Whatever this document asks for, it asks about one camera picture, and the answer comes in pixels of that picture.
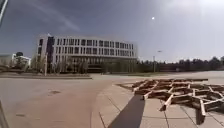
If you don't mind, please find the street lamp pole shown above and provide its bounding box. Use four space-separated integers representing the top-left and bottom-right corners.
152 49 163 74

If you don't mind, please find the smooth brownish road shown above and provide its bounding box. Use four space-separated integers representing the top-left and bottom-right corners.
0 70 224 128

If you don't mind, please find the large white multi-storey building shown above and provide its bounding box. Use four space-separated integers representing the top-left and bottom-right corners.
35 33 139 74

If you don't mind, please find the wooden lattice frame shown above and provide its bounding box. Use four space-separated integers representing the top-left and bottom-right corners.
116 78 224 118

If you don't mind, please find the row of young trees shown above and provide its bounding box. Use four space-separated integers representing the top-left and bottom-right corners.
31 54 91 75

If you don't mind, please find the grey slab pavement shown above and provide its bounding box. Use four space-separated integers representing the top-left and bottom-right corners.
89 70 224 128

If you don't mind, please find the low kerbed planting bed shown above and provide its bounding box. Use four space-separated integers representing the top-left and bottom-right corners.
0 72 93 80

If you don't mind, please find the row of dark trees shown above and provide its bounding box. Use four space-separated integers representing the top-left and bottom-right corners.
136 55 224 73

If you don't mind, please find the small white domed building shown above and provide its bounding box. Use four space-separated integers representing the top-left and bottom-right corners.
11 51 32 70

